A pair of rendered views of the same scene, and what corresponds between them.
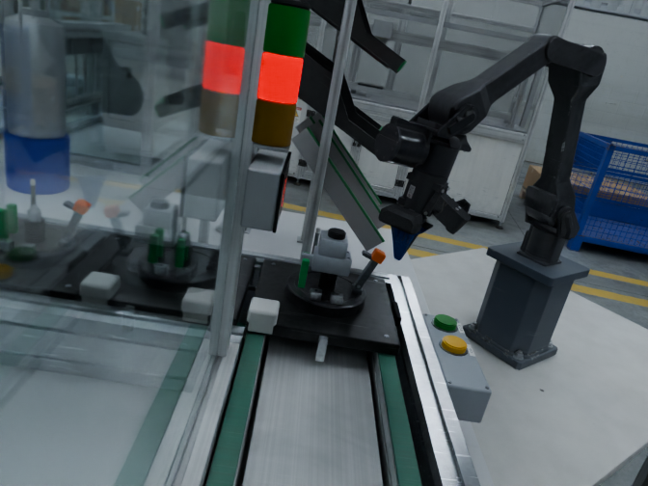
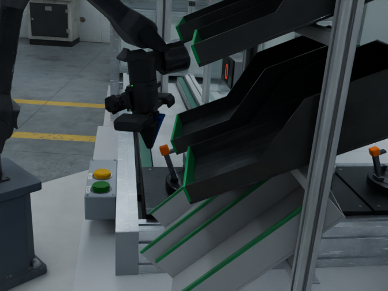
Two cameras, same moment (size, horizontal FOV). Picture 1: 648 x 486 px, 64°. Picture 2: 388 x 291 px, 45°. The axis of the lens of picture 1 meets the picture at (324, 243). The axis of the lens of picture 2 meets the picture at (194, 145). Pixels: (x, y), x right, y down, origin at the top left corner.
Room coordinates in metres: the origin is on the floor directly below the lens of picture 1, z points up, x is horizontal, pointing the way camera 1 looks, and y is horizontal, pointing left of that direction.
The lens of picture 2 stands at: (1.77, -0.12, 1.44)
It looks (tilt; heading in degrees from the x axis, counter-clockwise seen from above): 21 degrees down; 174
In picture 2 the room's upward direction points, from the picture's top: 4 degrees clockwise
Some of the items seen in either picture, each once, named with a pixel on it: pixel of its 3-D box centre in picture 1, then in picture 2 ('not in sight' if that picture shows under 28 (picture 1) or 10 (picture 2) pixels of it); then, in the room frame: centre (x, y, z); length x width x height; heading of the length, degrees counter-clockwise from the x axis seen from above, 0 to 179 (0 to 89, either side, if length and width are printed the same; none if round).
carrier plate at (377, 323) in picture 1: (323, 301); (195, 191); (0.81, -0.02, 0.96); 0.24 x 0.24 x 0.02; 4
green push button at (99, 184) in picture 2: (445, 324); (100, 188); (0.81, -0.23, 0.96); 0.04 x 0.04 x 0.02
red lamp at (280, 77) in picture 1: (278, 77); not in sight; (0.62, 0.09, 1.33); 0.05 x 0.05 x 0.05
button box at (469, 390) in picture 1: (448, 362); (102, 186); (0.74, -0.24, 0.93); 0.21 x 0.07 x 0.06; 4
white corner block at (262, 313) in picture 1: (262, 315); not in sight; (0.71, 0.07, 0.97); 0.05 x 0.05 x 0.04; 4
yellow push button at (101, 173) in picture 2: (453, 346); (102, 175); (0.74, -0.24, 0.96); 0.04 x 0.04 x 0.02
